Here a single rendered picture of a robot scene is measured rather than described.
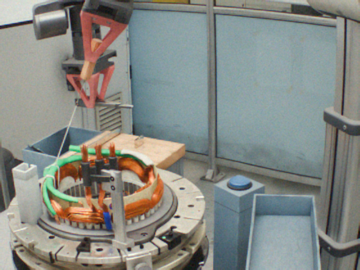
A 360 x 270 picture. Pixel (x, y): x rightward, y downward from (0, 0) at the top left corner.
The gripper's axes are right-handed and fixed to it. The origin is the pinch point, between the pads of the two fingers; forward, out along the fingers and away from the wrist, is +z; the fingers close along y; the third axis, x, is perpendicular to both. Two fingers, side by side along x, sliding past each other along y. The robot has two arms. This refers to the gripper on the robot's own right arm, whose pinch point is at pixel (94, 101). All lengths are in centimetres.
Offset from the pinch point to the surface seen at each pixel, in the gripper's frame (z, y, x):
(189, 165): 123, -215, -98
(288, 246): 17.9, 10.5, 42.1
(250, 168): 112, -201, -50
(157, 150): 12.9, -8.6, 7.7
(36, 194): 3.7, 30.2, 9.7
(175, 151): 13.1, -9.5, 11.2
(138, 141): 11.4, -8.4, 3.4
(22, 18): -9, -50, -66
